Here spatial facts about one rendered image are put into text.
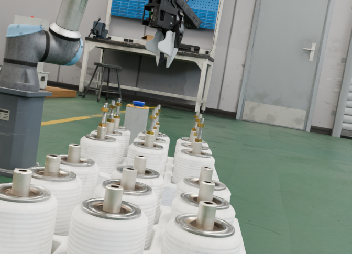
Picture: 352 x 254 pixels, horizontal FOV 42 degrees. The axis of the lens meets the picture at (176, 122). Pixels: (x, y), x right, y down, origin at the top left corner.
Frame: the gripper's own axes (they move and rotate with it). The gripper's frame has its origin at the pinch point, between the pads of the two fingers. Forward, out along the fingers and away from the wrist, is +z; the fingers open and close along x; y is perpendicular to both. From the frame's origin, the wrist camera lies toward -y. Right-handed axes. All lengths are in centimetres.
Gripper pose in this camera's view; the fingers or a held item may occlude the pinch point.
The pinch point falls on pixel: (165, 62)
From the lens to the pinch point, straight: 123.5
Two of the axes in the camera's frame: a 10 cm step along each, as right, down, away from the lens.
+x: 6.1, 1.7, -7.7
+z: -1.6, 9.8, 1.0
